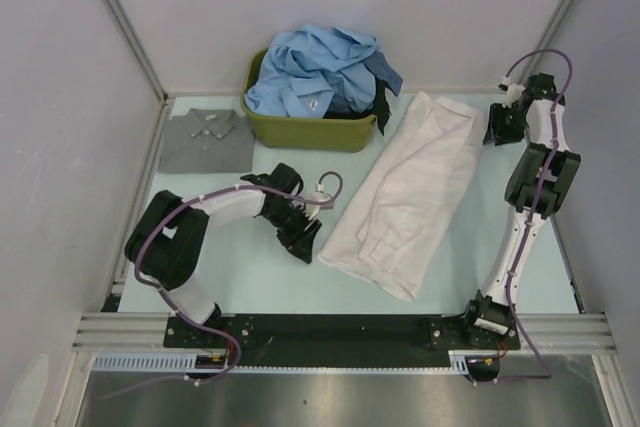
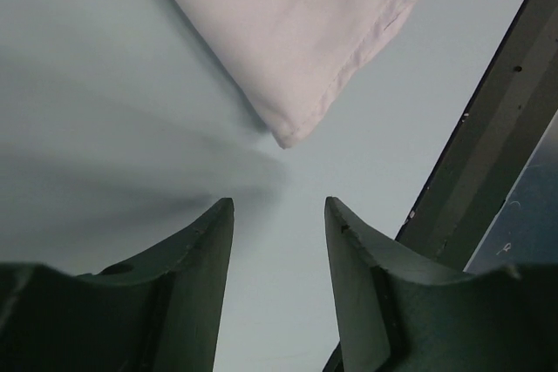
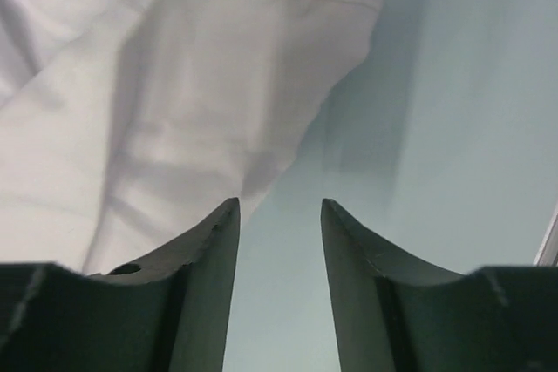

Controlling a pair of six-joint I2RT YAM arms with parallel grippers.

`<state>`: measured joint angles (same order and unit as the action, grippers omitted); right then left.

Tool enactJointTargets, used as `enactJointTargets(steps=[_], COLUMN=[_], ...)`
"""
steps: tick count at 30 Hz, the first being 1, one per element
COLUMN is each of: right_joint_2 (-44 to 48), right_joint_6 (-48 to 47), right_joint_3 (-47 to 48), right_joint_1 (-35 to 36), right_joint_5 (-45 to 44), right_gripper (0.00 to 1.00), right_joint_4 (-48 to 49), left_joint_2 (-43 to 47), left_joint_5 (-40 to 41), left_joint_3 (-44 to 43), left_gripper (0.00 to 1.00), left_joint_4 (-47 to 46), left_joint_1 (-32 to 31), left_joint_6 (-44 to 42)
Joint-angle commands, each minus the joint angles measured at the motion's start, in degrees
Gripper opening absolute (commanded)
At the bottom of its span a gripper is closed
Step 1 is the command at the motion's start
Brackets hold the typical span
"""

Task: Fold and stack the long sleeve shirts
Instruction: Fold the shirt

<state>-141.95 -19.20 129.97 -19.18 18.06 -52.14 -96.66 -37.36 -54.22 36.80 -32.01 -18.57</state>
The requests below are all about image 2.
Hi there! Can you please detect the white long sleeve shirt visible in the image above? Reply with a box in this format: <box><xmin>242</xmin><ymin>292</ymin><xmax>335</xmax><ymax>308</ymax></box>
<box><xmin>174</xmin><ymin>0</ymin><xmax>418</xmax><ymax>149</ymax></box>

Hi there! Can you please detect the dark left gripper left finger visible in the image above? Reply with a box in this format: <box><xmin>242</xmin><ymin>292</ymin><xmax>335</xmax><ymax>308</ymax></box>
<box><xmin>1</xmin><ymin>198</ymin><xmax>235</xmax><ymax>371</ymax></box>

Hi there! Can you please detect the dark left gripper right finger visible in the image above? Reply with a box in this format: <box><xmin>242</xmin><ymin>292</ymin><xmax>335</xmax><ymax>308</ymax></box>
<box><xmin>324</xmin><ymin>197</ymin><xmax>557</xmax><ymax>371</ymax></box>

